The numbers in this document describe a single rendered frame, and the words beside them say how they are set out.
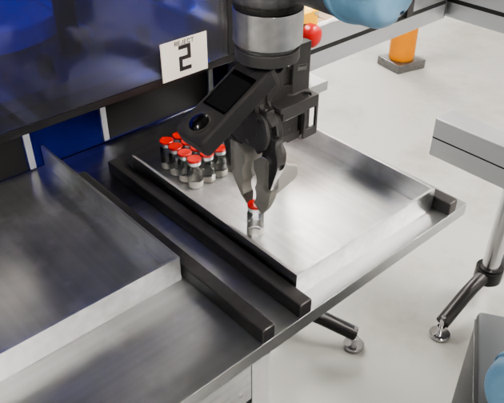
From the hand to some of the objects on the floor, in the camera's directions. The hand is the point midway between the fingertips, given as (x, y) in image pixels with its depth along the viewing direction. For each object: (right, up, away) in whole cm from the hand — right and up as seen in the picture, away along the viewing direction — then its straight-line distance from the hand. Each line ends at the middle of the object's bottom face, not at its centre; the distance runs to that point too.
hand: (252, 201), depth 79 cm
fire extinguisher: (+80, +73, +262) cm, 283 cm away
